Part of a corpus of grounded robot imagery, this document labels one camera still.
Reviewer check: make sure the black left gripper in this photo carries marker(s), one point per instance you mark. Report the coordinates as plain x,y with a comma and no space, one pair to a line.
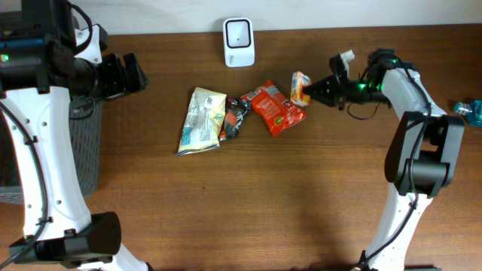
114,75

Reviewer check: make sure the yellow white wipes pack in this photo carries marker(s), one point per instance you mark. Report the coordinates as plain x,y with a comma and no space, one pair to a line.
203,122

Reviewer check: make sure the black silver snack packet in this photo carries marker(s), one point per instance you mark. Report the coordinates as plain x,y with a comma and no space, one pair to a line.
236,111

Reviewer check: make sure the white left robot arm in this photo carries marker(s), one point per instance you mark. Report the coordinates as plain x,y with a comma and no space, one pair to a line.
46,62

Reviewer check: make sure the blue mouthwash bottle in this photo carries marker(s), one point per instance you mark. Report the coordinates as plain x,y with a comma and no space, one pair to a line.
470,111

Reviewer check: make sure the orange snack bag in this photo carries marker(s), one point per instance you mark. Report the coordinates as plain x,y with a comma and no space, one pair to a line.
278,112

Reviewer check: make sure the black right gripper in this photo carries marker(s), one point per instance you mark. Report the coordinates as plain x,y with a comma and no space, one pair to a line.
340,89

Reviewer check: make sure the orange tissue pack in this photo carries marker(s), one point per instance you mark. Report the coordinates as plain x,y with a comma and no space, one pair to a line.
298,82

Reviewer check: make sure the dark grey plastic basket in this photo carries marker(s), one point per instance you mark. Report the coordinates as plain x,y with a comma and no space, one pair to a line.
84,118

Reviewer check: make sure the white barcode scanner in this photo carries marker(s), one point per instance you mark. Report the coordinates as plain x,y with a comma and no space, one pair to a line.
239,43

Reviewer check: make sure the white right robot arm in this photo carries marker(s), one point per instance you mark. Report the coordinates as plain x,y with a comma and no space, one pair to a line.
422,157

